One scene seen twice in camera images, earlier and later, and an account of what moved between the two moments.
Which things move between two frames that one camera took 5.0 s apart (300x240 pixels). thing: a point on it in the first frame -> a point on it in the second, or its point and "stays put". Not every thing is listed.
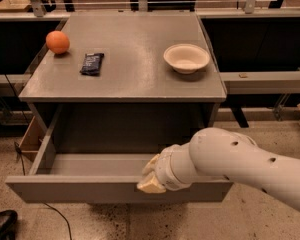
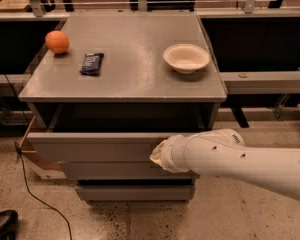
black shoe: [2, 225] stays put
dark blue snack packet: [91, 64] stays put
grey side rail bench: [266, 82] stays put
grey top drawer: [107, 177] -> [92, 147]
